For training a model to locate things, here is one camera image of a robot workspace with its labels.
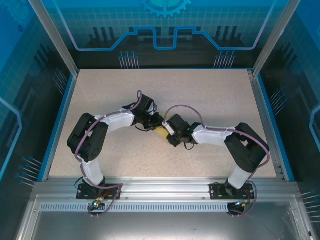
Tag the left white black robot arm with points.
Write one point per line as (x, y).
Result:
(87, 140)

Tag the grey metal sheet tray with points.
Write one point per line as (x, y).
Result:
(162, 225)

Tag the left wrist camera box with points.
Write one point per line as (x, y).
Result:
(153, 109)

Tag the aluminium side rail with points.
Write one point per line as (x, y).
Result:
(262, 100)

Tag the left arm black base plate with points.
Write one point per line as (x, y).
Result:
(112, 193)

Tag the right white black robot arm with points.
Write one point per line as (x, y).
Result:
(247, 150)

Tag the yellow square paper sheet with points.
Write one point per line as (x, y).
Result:
(163, 132)

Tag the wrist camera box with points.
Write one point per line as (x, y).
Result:
(168, 127)
(153, 109)

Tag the aluminium frame post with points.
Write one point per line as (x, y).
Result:
(55, 37)
(272, 37)

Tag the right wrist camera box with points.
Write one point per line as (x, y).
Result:
(168, 127)

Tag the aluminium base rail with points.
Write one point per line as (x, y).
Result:
(162, 190)

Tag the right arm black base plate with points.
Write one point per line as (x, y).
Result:
(217, 191)

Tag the blue table edge strip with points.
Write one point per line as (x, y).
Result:
(59, 126)
(275, 125)

